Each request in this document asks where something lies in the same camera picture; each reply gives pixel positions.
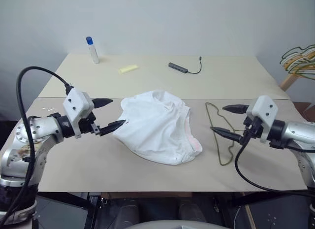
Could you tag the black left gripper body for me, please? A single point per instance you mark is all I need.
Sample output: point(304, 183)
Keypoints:
point(86, 125)

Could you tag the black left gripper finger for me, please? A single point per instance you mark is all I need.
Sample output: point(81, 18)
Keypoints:
point(112, 127)
point(102, 102)

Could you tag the silver robot body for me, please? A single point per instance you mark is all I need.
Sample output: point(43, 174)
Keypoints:
point(177, 224)

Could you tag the white bottle with blue cap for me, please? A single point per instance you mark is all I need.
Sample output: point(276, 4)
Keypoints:
point(93, 53)

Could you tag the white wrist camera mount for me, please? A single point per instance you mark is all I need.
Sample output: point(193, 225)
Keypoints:
point(76, 103)
point(264, 110)

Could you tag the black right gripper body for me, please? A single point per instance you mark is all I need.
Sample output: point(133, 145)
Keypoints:
point(252, 129)

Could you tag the pale yellow block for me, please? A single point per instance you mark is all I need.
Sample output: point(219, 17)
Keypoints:
point(128, 68)

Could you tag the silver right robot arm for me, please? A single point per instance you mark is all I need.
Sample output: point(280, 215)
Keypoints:
point(295, 130)

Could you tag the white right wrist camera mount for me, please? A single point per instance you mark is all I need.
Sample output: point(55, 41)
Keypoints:
point(264, 110)

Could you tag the white shirt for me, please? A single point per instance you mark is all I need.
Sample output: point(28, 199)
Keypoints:
point(155, 125)

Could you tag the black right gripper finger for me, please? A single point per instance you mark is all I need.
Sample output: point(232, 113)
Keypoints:
point(237, 108)
point(229, 135)

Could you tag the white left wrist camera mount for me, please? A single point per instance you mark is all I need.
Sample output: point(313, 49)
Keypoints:
point(76, 103)

